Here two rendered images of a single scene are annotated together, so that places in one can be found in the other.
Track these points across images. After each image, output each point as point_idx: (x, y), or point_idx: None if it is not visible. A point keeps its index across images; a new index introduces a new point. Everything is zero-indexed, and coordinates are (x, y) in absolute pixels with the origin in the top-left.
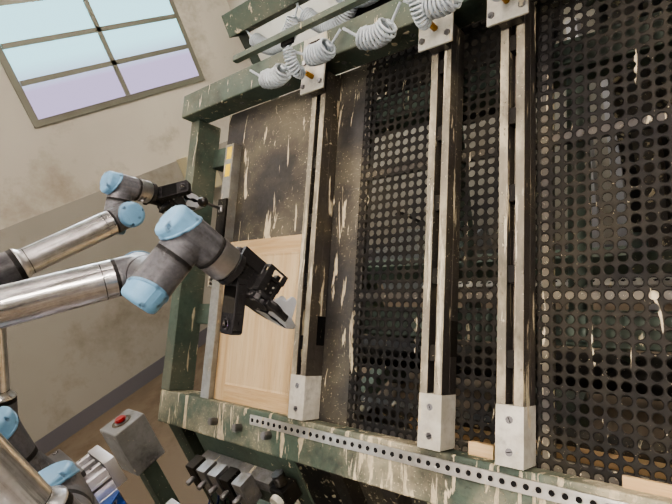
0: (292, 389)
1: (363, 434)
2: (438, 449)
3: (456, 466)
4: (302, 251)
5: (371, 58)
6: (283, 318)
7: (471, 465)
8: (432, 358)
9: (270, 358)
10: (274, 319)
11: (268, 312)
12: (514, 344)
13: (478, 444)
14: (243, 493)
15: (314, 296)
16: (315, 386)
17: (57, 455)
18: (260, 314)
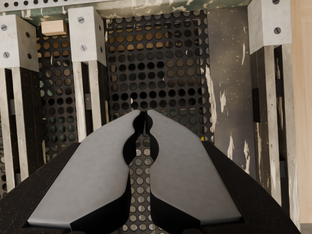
0: (285, 23)
1: (169, 2)
2: (69, 10)
3: (57, 2)
4: (295, 207)
5: None
6: (53, 161)
7: (46, 8)
8: (88, 95)
9: None
10: (156, 144)
11: (100, 206)
12: (8, 120)
13: (54, 30)
14: None
15: (265, 147)
16: (253, 39)
17: None
18: (225, 171)
